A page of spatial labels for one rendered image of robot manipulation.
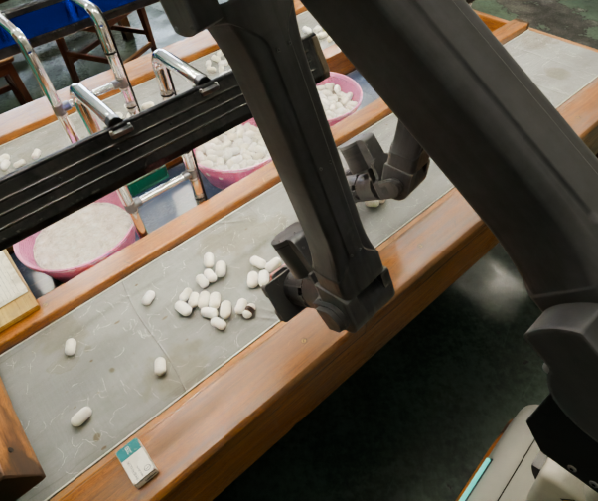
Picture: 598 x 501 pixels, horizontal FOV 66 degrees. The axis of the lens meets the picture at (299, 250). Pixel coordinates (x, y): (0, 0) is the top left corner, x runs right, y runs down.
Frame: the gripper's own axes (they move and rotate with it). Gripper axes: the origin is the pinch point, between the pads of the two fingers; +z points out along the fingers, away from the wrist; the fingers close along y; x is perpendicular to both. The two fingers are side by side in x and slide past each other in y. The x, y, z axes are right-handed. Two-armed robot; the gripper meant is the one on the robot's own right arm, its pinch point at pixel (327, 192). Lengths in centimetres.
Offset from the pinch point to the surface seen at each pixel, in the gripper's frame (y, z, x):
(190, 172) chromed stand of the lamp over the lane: 23.2, 9.0, -18.0
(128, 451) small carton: 61, -19, 12
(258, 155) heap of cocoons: 1.6, 20.2, -13.4
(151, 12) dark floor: -100, 293, -135
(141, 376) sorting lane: 54, -6, 8
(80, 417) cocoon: 65, -8, 7
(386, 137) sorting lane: -26.9, 5.9, -2.4
